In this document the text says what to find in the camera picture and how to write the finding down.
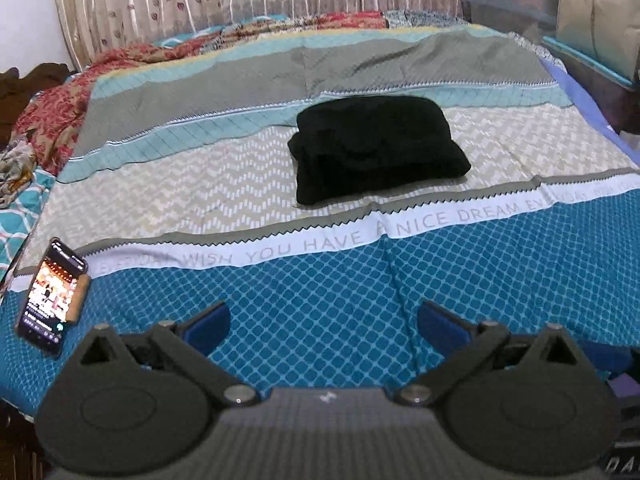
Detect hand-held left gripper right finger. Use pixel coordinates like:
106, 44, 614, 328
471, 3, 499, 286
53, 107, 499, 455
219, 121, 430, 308
394, 300, 581, 407

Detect wooden phone stand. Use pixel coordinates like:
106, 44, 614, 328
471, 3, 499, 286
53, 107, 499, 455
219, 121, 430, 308
65, 272, 93, 327

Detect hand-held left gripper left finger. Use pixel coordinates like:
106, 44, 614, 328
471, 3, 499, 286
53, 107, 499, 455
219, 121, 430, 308
75, 300, 261, 407

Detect blue mattress edge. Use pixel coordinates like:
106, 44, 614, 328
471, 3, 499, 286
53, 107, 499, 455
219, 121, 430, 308
539, 56, 640, 167

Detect patterned teal grey bedsheet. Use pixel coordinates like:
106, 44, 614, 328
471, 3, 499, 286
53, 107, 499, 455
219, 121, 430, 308
0, 24, 640, 411

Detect brown cloth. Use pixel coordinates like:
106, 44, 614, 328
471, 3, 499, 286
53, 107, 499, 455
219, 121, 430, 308
0, 62, 77, 147

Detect black pants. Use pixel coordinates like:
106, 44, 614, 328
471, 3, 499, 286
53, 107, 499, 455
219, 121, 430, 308
287, 95, 472, 207

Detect dark wooden teal-edged furniture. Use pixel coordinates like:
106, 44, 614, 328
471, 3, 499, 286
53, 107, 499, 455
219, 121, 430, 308
541, 35, 640, 136

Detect beige fabric cover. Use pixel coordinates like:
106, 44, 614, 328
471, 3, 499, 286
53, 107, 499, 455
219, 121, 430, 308
556, 0, 640, 83

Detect red floral patchwork quilt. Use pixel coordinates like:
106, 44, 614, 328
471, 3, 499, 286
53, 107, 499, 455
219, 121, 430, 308
0, 9, 473, 211

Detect teal lattice quilt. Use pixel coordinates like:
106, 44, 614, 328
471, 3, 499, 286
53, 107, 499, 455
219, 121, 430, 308
0, 167, 57, 283

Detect black smartphone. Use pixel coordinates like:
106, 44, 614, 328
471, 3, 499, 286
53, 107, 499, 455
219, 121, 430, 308
15, 237, 89, 358

